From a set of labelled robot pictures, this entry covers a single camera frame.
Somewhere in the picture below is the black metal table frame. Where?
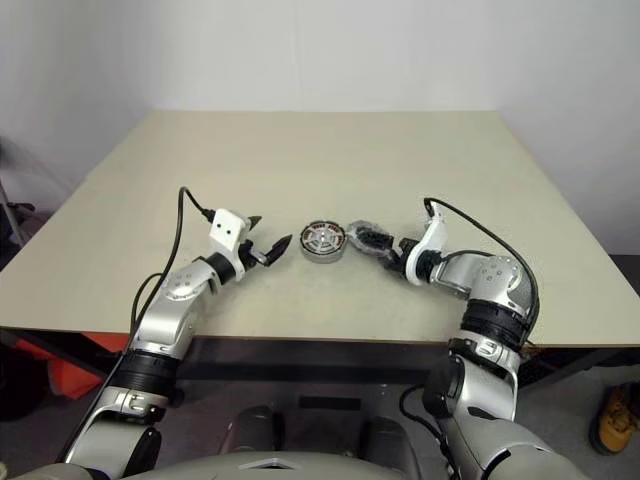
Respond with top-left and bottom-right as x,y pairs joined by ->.
0,329 -> 640,396

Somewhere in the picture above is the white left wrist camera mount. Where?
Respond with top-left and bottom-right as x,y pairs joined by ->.
207,209 -> 251,281

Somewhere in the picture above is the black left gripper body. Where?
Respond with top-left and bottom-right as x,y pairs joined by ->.
238,215 -> 269,270

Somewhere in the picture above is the black flat floor plate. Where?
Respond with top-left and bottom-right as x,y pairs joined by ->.
298,396 -> 362,412

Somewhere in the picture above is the grey metal stand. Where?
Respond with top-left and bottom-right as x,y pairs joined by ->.
0,177 -> 36,246

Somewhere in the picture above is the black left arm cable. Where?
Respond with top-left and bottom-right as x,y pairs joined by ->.
130,186 -> 219,346

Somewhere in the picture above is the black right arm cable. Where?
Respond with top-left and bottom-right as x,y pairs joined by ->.
422,197 -> 542,346

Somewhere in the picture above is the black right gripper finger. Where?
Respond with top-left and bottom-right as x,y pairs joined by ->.
355,218 -> 395,249
348,224 -> 392,260

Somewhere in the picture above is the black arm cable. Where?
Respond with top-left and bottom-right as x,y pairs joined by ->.
130,186 -> 219,346
422,197 -> 542,346

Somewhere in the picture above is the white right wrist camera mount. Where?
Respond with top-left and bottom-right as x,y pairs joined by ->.
404,207 -> 449,286

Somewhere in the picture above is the orange bag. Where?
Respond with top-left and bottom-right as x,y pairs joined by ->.
14,332 -> 124,401

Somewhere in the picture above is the tan work boot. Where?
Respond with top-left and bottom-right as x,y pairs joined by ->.
589,383 -> 640,456

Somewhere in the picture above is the dark rounded shape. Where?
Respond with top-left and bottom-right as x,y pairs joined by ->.
222,405 -> 286,456
362,414 -> 419,461

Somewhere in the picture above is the grey robot torso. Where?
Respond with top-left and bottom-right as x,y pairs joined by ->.
0,447 -> 451,480

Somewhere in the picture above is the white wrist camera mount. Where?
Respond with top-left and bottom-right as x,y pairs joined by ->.
207,209 -> 251,281
404,207 -> 449,286

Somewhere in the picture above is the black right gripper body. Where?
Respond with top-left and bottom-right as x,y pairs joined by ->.
382,237 -> 417,277

